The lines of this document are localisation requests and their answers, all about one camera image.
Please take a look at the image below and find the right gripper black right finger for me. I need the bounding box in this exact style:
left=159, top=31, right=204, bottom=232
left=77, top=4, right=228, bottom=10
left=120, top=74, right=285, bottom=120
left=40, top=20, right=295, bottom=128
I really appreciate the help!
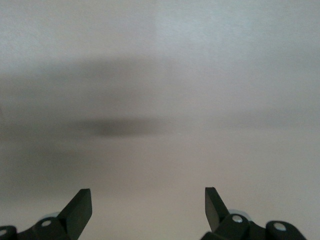
left=201, top=186, right=307, bottom=240

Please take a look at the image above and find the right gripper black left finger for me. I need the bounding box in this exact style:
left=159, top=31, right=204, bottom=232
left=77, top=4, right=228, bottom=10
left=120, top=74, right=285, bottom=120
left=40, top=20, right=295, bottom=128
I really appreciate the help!
left=0, top=188, right=93, bottom=240

